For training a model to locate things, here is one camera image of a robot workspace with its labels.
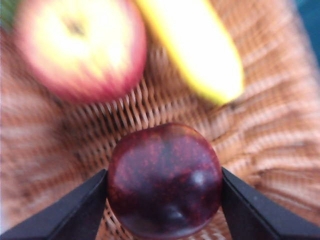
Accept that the dark red plum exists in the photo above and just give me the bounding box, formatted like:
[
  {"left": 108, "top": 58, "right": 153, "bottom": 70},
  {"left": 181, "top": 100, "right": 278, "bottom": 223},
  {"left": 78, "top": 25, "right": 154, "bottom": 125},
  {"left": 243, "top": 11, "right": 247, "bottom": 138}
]
[{"left": 107, "top": 122, "right": 224, "bottom": 240}]

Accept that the brown wicker basket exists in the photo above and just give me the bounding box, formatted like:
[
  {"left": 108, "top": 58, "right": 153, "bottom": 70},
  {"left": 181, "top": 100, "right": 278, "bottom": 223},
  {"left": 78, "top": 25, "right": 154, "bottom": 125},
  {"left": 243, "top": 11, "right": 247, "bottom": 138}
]
[{"left": 0, "top": 0, "right": 320, "bottom": 240}]

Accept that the yellow banana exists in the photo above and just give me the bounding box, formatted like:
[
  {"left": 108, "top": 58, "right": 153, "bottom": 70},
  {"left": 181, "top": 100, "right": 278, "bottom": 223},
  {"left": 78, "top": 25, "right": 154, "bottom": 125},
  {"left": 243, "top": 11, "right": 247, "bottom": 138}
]
[{"left": 134, "top": 0, "right": 245, "bottom": 106}]

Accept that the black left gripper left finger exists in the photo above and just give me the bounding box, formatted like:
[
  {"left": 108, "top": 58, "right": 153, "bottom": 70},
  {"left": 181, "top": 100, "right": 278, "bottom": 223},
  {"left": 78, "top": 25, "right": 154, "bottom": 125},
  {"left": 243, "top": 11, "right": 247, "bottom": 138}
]
[{"left": 0, "top": 168, "right": 109, "bottom": 240}]

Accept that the red yellow peach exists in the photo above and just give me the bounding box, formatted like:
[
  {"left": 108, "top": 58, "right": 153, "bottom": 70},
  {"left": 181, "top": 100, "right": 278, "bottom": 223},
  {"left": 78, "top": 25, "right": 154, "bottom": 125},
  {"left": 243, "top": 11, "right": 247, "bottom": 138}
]
[{"left": 13, "top": 0, "right": 148, "bottom": 103}]

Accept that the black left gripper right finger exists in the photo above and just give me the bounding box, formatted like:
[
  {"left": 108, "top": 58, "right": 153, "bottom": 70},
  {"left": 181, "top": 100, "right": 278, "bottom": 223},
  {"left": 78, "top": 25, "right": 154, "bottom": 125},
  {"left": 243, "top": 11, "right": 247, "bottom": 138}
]
[{"left": 220, "top": 166, "right": 320, "bottom": 240}]

